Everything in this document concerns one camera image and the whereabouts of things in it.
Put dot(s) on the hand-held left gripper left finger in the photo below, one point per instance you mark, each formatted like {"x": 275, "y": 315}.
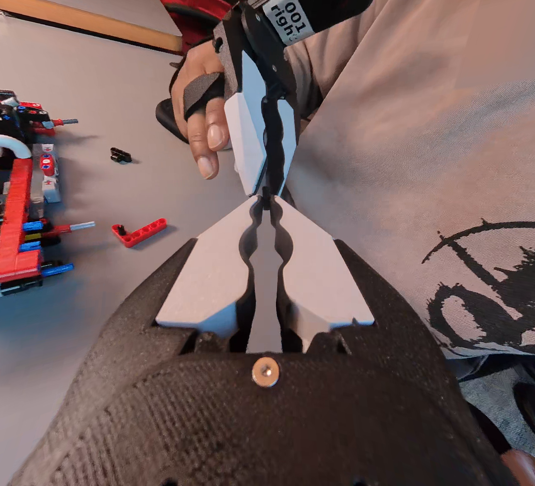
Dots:
{"x": 200, "y": 285}

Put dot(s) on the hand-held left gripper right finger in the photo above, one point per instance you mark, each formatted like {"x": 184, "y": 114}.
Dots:
{"x": 326, "y": 285}

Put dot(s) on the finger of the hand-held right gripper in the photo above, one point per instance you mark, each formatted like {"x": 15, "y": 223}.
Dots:
{"x": 286, "y": 147}
{"x": 246, "y": 130}

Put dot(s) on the red angled lego beam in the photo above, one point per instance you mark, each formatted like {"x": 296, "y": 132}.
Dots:
{"x": 142, "y": 233}

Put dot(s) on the lego car model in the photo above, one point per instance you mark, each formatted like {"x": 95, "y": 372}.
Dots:
{"x": 19, "y": 210}

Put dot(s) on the black lego connector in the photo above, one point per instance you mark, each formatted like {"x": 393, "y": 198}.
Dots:
{"x": 121, "y": 155}

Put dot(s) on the person's right hand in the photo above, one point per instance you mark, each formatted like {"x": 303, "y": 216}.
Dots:
{"x": 200, "y": 135}

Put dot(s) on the red plastic chairs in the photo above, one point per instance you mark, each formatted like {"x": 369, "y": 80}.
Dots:
{"x": 196, "y": 1}

